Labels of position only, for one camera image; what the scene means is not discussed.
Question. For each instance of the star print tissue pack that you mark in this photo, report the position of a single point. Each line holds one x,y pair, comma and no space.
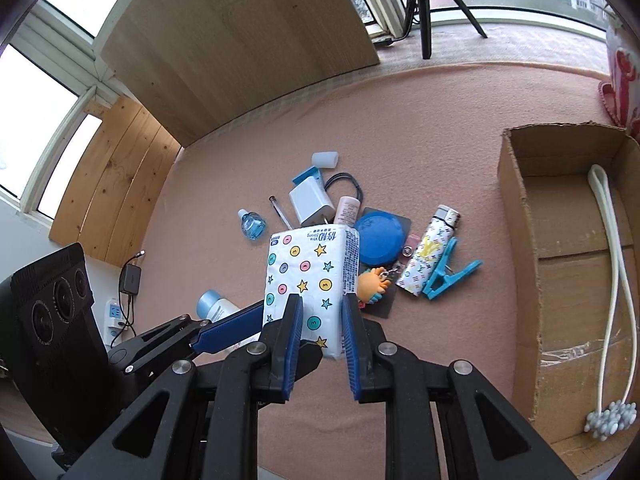
310,270

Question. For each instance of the wooden plank panel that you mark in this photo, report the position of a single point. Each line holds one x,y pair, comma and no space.
115,185

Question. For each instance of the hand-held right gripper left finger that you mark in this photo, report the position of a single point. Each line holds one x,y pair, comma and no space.
295,340

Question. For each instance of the blue round lid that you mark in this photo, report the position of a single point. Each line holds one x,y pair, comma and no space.
377,237

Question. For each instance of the white lotion bottle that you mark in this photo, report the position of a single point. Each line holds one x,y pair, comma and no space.
212,305

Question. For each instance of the black power adapter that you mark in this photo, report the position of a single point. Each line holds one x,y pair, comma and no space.
130,280

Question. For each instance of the white charger plug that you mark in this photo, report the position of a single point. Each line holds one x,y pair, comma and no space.
310,202

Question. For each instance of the white power strip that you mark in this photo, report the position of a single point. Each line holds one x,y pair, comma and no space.
112,315

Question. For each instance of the small pink tube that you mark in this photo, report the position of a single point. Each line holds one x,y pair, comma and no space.
347,210

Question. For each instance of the blue clothes clip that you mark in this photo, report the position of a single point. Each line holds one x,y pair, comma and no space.
442,272

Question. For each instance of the dark grey card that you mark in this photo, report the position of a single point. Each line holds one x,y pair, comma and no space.
382,309

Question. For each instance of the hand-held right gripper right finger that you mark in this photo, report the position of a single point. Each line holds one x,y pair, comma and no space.
350,345

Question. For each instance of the white translucent cap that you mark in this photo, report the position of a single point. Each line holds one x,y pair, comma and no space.
325,160

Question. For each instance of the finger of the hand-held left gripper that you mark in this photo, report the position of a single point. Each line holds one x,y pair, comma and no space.
225,330

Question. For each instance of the light wooden board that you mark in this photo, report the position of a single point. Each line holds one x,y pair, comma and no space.
225,50

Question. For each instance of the blue eye drop bottle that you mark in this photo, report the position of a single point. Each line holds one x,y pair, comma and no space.
252,227

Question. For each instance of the blue phone stand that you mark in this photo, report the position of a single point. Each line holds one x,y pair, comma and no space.
307,176

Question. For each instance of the black inline switch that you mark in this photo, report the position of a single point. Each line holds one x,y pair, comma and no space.
384,40

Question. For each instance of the pink felt mat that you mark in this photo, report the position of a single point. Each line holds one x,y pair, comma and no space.
425,135

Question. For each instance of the patterned lighter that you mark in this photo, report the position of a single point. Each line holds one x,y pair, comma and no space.
425,255

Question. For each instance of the black tripod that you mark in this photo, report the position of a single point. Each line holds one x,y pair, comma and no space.
425,10

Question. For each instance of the clear pen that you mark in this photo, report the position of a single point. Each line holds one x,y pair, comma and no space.
280,212

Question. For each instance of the pink pot saucer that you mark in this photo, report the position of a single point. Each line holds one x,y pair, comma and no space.
607,102

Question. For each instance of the red white flower pot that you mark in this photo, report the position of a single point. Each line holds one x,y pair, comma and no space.
625,75

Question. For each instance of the cardboard box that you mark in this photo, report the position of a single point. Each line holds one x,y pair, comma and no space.
565,300

